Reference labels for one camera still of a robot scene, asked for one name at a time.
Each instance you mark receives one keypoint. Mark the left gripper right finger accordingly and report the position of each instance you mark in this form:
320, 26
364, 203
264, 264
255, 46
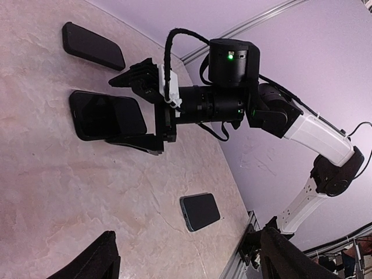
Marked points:
279, 258

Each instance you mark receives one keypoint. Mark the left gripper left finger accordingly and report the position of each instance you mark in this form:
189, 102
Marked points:
99, 260

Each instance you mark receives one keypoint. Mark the right aluminium frame post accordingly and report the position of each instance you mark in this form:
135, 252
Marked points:
245, 26

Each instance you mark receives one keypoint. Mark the black phone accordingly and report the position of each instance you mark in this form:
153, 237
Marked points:
101, 113
199, 211

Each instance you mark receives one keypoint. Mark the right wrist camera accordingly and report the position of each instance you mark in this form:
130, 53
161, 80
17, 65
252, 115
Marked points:
169, 89

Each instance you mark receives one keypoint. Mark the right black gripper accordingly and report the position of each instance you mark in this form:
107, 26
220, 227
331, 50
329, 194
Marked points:
143, 79

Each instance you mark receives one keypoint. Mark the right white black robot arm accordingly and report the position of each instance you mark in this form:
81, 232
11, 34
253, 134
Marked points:
235, 91

